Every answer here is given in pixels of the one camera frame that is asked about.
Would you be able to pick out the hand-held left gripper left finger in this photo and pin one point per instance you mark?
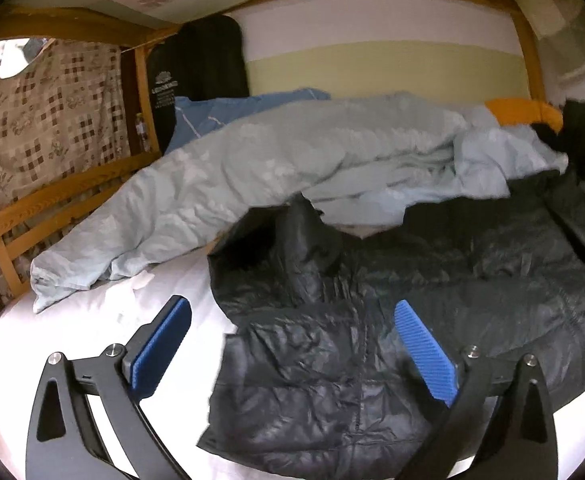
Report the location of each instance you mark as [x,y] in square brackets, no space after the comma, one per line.
[165,340]

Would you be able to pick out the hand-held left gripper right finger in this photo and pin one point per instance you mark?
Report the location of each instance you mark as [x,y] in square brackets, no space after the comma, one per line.
[425,350]

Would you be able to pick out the black puffer jacket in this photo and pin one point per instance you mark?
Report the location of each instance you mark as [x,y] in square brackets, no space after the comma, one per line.
[322,350]

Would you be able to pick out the white bed sheet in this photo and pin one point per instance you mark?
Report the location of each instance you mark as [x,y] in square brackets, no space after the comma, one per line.
[97,320]

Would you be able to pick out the light blue duvet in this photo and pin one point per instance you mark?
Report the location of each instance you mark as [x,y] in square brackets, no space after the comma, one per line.
[272,160]

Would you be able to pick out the blue pillow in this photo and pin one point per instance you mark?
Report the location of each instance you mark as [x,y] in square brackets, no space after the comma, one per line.
[207,115]

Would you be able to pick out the orange pillow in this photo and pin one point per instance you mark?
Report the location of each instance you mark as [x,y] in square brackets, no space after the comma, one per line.
[517,110]

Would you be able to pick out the brown checkered curtain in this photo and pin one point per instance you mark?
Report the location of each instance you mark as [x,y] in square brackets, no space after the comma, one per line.
[47,110]

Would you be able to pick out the black hanging bag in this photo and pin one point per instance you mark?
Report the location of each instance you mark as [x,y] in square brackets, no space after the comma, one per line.
[197,60]

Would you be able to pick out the wooden bed frame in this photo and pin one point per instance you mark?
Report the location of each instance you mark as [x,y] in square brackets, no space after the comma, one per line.
[47,200]

